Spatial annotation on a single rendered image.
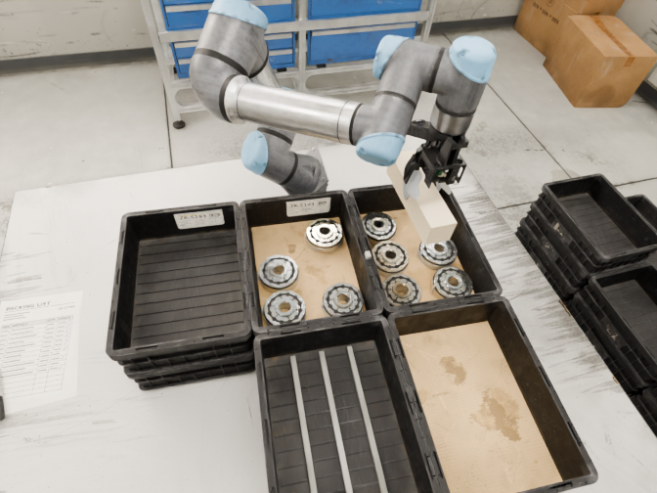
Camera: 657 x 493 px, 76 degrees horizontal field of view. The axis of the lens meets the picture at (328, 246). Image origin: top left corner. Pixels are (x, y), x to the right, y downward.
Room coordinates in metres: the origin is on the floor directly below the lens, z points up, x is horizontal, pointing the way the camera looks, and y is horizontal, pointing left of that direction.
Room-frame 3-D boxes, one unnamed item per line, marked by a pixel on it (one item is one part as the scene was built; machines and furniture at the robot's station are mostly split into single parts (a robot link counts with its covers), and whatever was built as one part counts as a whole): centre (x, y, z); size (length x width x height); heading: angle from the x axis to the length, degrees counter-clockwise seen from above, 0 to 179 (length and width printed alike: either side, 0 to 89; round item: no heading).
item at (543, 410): (0.31, -0.34, 0.87); 0.40 x 0.30 x 0.11; 16
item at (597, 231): (1.18, -1.07, 0.37); 0.40 x 0.30 x 0.45; 20
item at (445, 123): (0.68, -0.21, 1.31); 0.08 x 0.08 x 0.05
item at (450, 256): (0.72, -0.30, 0.86); 0.10 x 0.10 x 0.01
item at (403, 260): (0.68, -0.17, 0.86); 0.10 x 0.10 x 0.01
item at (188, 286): (0.54, 0.34, 0.87); 0.40 x 0.30 x 0.11; 16
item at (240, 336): (0.54, 0.34, 0.92); 0.40 x 0.30 x 0.02; 16
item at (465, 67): (0.68, -0.20, 1.39); 0.09 x 0.08 x 0.11; 73
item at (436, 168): (0.67, -0.21, 1.23); 0.09 x 0.08 x 0.12; 20
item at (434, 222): (0.70, -0.20, 1.08); 0.24 x 0.06 x 0.06; 20
